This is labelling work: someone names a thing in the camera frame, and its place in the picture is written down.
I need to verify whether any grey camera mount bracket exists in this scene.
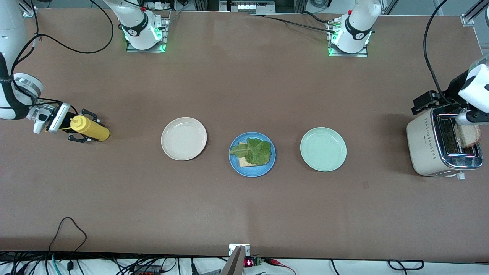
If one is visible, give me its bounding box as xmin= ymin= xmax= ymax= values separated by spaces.
xmin=221 ymin=244 xmax=251 ymax=275

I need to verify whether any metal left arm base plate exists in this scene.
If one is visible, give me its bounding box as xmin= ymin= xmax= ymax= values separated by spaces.
xmin=328 ymin=21 xmax=368 ymax=58

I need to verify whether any cream and chrome toaster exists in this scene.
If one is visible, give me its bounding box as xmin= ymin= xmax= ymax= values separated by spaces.
xmin=406 ymin=106 xmax=484 ymax=180

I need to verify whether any pale green plate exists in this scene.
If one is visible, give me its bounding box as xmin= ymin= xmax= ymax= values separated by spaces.
xmin=300 ymin=127 xmax=347 ymax=172

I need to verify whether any yellow squeeze bottle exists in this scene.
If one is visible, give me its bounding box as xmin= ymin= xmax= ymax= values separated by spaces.
xmin=70 ymin=115 xmax=111 ymax=142

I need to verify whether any coiled black cable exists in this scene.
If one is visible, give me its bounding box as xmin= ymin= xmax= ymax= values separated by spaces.
xmin=388 ymin=259 xmax=424 ymax=271

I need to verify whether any blue plate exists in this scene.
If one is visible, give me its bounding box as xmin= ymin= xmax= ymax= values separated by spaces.
xmin=228 ymin=132 xmax=276 ymax=178

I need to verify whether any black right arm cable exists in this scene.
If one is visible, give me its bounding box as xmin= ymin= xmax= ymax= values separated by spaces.
xmin=10 ymin=0 xmax=115 ymax=115

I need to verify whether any beige plate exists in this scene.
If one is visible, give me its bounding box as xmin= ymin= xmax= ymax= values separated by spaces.
xmin=161 ymin=117 xmax=207 ymax=161

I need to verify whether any toasted bread slice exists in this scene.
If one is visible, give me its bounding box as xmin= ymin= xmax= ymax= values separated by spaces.
xmin=238 ymin=142 xmax=256 ymax=168
xmin=455 ymin=123 xmax=482 ymax=149

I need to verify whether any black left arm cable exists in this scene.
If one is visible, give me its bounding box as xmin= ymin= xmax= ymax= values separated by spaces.
xmin=423 ymin=0 xmax=455 ymax=105

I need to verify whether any green lettuce leaf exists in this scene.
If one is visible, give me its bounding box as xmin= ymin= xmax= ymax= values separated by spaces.
xmin=229 ymin=138 xmax=272 ymax=166

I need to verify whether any black cable to arm base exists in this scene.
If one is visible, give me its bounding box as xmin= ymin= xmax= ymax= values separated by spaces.
xmin=248 ymin=11 xmax=338 ymax=33

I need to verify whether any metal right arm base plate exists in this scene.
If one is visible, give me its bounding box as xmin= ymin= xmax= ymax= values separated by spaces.
xmin=126 ymin=11 xmax=171 ymax=53

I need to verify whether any red clip lead cable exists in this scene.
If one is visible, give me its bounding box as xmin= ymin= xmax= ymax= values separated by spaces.
xmin=263 ymin=258 xmax=297 ymax=275

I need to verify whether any thin black looped cable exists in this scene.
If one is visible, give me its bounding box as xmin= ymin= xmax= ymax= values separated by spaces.
xmin=48 ymin=217 xmax=87 ymax=272

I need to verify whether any metal frame with lit panel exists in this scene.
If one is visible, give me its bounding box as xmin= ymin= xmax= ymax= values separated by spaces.
xmin=220 ymin=0 xmax=275 ymax=14

